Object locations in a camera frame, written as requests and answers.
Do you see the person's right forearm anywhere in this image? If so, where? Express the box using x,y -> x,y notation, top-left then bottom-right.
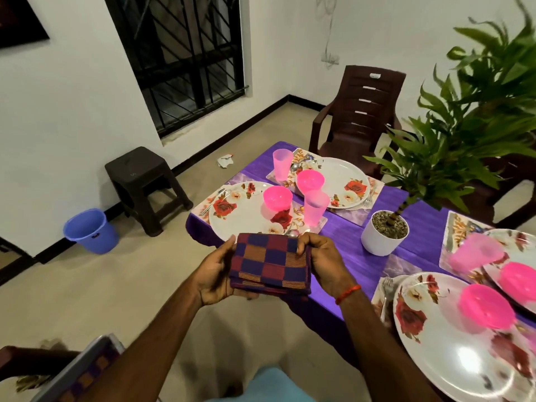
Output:
337,290 -> 441,402

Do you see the person's teal t-shirt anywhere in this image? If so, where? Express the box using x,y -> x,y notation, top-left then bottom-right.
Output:
209,366 -> 318,402

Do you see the blue plastic bucket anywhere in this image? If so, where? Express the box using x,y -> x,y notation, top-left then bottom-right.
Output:
64,207 -> 120,255

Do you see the black stool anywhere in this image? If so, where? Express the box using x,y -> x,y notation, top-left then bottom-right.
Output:
104,146 -> 194,238

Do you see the brown plastic chair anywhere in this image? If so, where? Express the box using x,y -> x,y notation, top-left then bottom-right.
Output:
308,65 -> 407,176
0,343 -> 85,390
461,155 -> 536,231

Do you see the green plant in white pot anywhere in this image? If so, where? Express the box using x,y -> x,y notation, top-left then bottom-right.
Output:
361,16 -> 536,257

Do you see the white floral plate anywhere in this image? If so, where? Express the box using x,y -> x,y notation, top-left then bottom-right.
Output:
209,181 -> 296,241
295,157 -> 370,210
483,228 -> 536,315
392,272 -> 536,402

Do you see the purple tablecloth table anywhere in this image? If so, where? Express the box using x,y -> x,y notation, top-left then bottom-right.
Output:
186,140 -> 536,369

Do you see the pink plastic bowl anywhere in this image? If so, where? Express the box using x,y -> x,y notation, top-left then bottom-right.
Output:
263,185 -> 294,214
498,262 -> 536,303
296,169 -> 326,195

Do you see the black metal grille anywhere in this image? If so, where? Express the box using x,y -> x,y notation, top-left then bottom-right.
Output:
103,0 -> 251,139

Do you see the red wrist thread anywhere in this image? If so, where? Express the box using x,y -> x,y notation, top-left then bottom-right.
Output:
334,284 -> 363,305

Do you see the dark framed wall painting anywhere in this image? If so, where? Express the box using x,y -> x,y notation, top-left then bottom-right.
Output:
0,0 -> 50,49

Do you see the person's right hand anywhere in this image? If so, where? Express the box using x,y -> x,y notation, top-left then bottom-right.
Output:
295,232 -> 360,300

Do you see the person's left forearm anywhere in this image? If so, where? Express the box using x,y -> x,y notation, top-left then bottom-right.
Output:
79,293 -> 210,402

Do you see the person's left hand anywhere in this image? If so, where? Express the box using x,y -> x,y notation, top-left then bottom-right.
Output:
191,237 -> 261,308

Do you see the grey plastic tray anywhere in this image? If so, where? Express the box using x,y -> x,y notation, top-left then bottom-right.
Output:
32,333 -> 127,402

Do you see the steel fork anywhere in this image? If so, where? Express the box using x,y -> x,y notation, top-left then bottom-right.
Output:
381,276 -> 396,323

